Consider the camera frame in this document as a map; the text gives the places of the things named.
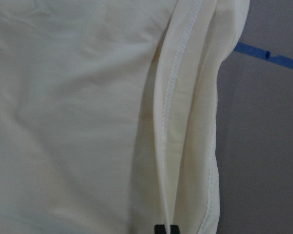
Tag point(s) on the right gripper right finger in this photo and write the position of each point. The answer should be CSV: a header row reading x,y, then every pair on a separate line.
x,y
174,229

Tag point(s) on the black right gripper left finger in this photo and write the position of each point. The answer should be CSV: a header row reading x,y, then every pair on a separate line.
x,y
159,229

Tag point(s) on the beige long-sleeve graphic shirt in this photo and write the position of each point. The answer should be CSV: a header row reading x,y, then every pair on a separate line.
x,y
108,114

